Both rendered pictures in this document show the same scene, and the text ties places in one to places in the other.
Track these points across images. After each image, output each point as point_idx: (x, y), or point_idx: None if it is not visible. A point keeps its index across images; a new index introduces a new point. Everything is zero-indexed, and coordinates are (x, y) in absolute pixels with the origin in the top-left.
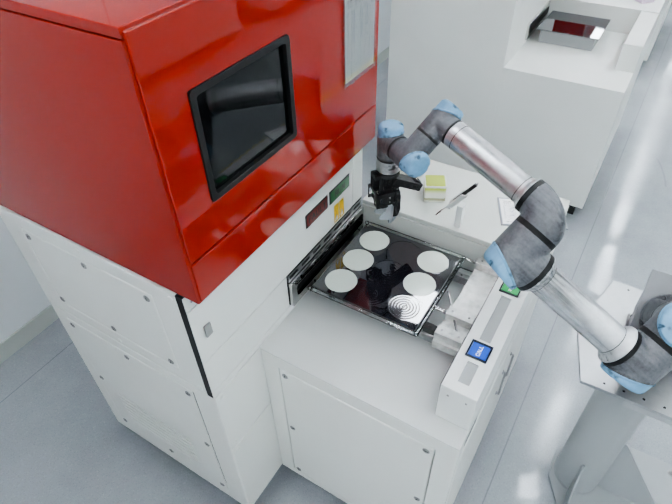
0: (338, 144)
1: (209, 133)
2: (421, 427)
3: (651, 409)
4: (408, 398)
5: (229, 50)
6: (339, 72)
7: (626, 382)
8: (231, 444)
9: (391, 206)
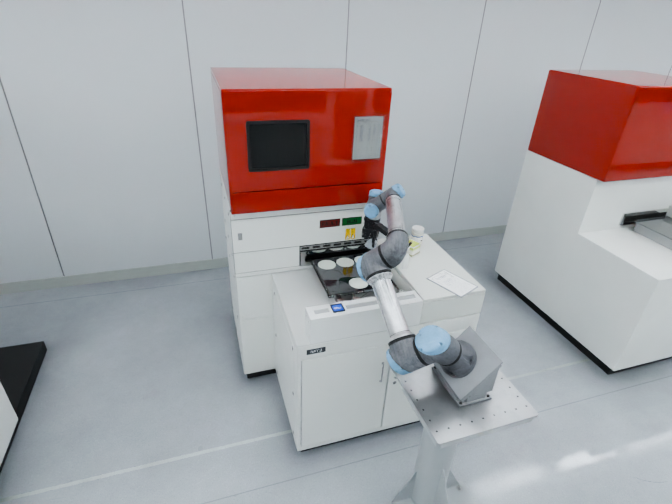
0: (343, 189)
1: (254, 142)
2: (293, 331)
3: (408, 395)
4: (302, 320)
5: (271, 114)
6: (347, 151)
7: (388, 357)
8: (240, 315)
9: (371, 240)
